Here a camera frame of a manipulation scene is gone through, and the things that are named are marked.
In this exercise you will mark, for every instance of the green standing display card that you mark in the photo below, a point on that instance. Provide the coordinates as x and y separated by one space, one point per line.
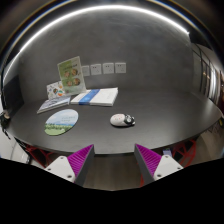
70 72

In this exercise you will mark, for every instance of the red table frame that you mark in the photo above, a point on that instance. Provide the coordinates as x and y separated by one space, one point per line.
42 157
184 152

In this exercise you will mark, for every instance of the white wall socket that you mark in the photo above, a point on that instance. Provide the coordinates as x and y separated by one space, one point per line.
120 67
96 69
86 70
108 68

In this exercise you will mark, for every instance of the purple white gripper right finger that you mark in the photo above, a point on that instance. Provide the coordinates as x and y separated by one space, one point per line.
154 166

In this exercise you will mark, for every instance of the white panda computer mouse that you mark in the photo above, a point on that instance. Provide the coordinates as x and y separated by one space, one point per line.
122 120

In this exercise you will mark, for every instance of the small colourful dotted card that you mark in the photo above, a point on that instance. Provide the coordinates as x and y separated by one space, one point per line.
55 90

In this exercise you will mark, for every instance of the red table frame left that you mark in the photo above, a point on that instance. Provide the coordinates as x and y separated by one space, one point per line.
42 157

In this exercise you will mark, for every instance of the thin grey landscape booklet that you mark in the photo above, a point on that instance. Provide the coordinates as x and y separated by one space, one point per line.
53 103

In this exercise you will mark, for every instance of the red table frame right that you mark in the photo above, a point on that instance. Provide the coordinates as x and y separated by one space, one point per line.
184 152

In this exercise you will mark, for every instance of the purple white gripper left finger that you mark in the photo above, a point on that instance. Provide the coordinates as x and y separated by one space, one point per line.
73 168

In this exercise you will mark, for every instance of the white book with blue stripe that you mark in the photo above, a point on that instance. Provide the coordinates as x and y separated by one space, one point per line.
97 97

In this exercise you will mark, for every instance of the round green landscape mouse pad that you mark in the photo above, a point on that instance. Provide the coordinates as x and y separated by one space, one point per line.
61 122

